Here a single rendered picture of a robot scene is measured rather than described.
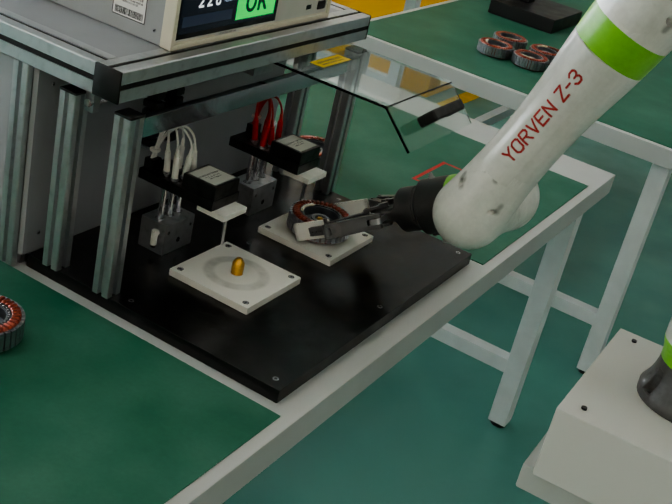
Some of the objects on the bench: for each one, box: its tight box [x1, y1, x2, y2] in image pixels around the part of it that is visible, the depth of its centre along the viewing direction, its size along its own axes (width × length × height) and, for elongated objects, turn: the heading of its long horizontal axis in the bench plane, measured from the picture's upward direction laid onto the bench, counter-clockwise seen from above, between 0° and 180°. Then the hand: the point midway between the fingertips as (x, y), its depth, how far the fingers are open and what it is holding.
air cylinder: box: [138, 204, 195, 256], centre depth 175 cm, size 5×8×6 cm
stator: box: [287, 199, 350, 244], centre depth 189 cm, size 11×11×4 cm
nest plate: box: [169, 242, 301, 315], centre depth 170 cm, size 15×15×1 cm
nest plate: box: [258, 212, 374, 266], centre depth 190 cm, size 15×15×1 cm
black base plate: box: [26, 162, 472, 403], centre depth 181 cm, size 47×64×2 cm
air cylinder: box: [236, 170, 277, 216], centre depth 194 cm, size 5×8×6 cm
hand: (321, 220), depth 188 cm, fingers open, 13 cm apart
